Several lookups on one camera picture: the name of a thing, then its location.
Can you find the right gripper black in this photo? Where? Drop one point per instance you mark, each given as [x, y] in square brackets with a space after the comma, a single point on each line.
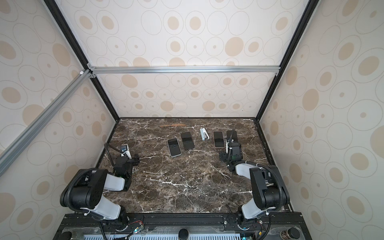
[224, 156]

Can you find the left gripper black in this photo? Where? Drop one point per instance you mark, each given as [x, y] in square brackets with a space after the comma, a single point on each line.
[135, 160]

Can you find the pink phone case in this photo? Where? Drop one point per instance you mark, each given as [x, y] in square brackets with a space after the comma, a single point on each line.
[219, 141]

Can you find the black phone case horizontal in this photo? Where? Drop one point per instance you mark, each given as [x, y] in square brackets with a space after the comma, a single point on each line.
[232, 136]

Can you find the light blue phone case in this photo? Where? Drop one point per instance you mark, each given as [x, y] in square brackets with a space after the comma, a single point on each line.
[168, 147]

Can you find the black phone case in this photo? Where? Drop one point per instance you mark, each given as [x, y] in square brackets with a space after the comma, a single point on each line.
[187, 141]

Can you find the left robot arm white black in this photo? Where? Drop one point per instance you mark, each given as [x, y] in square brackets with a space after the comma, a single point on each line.
[84, 193]

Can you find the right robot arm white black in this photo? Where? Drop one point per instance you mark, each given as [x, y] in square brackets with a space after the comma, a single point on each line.
[269, 191]

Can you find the small white blue box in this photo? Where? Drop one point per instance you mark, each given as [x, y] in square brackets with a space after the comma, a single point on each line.
[204, 134]

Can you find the brown wooden stick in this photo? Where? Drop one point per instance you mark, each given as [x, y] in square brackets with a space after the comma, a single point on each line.
[173, 125]

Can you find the black knob front centre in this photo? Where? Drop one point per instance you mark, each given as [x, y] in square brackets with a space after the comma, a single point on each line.
[183, 234]

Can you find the black round button right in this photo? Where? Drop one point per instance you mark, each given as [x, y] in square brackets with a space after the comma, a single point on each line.
[290, 234]

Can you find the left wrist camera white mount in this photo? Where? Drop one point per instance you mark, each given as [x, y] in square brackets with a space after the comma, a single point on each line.
[125, 151]

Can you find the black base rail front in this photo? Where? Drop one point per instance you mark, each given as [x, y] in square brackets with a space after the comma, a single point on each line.
[203, 226]

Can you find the horizontal aluminium rail back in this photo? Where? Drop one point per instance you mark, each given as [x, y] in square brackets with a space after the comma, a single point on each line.
[185, 70]

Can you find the diagonal aluminium rail left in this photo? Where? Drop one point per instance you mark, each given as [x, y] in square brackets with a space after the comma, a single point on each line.
[26, 137]

